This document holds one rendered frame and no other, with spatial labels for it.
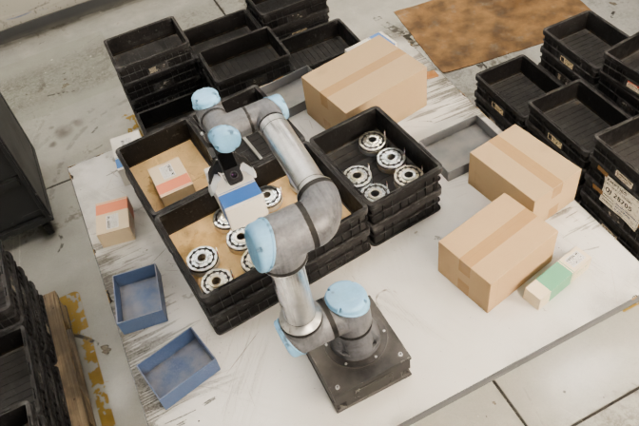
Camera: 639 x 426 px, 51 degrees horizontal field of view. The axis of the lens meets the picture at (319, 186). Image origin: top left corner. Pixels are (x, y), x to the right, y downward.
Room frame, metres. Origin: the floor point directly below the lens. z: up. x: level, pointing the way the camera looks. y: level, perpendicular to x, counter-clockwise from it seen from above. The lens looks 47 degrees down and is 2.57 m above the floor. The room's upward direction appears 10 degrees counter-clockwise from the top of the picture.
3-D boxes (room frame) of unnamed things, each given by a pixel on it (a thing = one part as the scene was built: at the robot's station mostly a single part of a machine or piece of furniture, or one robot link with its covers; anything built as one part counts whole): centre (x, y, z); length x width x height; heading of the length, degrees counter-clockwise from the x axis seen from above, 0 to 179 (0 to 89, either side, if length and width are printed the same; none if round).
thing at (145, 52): (3.07, 0.77, 0.37); 0.40 x 0.30 x 0.45; 109
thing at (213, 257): (1.36, 0.42, 0.86); 0.10 x 0.10 x 0.01
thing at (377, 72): (2.12, -0.25, 0.80); 0.40 x 0.30 x 0.20; 118
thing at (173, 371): (1.05, 0.52, 0.74); 0.20 x 0.15 x 0.07; 121
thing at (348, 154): (1.63, -0.20, 0.87); 0.40 x 0.30 x 0.11; 24
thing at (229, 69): (2.81, 0.26, 0.37); 0.40 x 0.30 x 0.45; 108
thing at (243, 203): (1.41, 0.25, 1.09); 0.20 x 0.12 x 0.09; 18
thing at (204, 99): (1.43, 0.26, 1.41); 0.09 x 0.08 x 0.11; 18
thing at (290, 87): (2.27, 0.04, 0.73); 0.27 x 0.20 x 0.05; 115
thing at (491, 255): (1.25, -0.52, 0.78); 0.30 x 0.22 x 0.16; 120
